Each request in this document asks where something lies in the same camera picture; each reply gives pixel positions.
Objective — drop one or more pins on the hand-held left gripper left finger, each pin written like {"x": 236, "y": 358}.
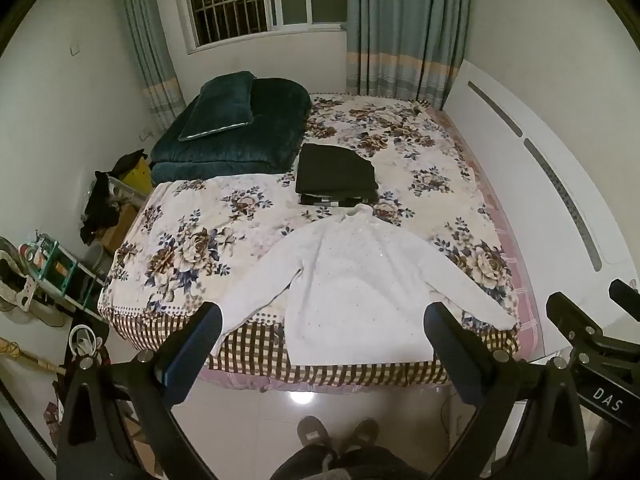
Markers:
{"x": 196, "y": 347}

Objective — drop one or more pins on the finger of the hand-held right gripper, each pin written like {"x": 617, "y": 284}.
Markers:
{"x": 575, "y": 316}
{"x": 626, "y": 297}

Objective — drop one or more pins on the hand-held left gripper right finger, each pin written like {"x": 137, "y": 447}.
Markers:
{"x": 447, "y": 347}

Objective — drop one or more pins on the white knit sweater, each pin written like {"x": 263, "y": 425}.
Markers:
{"x": 350, "y": 280}

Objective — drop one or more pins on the floral bed sheet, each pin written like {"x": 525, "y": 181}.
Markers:
{"x": 200, "y": 240}

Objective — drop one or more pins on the person's right shoe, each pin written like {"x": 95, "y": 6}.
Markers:
{"x": 364, "y": 432}

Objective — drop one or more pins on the person's shoe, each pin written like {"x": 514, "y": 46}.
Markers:
{"x": 364, "y": 432}
{"x": 313, "y": 432}

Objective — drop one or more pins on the cardboard box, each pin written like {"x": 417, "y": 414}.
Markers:
{"x": 120, "y": 230}

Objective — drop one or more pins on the person's left shoe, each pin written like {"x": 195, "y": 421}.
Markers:
{"x": 313, "y": 432}

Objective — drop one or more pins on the white headboard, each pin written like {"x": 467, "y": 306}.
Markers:
{"x": 540, "y": 170}

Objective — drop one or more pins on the person's dark trouser legs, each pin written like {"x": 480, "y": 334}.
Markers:
{"x": 345, "y": 465}

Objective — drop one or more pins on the green shelf rack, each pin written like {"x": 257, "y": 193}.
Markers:
{"x": 60, "y": 270}

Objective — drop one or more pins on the wooden broom stick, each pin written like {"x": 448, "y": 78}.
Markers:
{"x": 30, "y": 357}

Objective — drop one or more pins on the black hanging clothing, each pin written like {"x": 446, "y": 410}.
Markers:
{"x": 102, "y": 205}

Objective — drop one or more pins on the yellow bag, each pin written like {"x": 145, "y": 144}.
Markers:
{"x": 139, "y": 177}

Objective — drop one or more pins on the folded dark garment white stripe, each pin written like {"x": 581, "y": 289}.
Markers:
{"x": 330, "y": 199}

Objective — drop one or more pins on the black folded garment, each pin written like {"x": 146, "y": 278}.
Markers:
{"x": 335, "y": 167}

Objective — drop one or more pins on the dark green folded quilt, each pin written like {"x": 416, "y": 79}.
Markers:
{"x": 260, "y": 130}

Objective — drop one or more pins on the dark green pillow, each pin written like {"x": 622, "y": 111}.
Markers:
{"x": 220, "y": 107}

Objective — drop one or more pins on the grey-blue striped curtain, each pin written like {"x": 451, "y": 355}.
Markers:
{"x": 150, "y": 35}
{"x": 405, "y": 30}

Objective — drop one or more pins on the barred window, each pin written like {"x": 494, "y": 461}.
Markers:
{"x": 250, "y": 0}

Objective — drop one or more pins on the white wall socket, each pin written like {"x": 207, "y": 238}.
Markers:
{"x": 146, "y": 135}
{"x": 75, "y": 50}

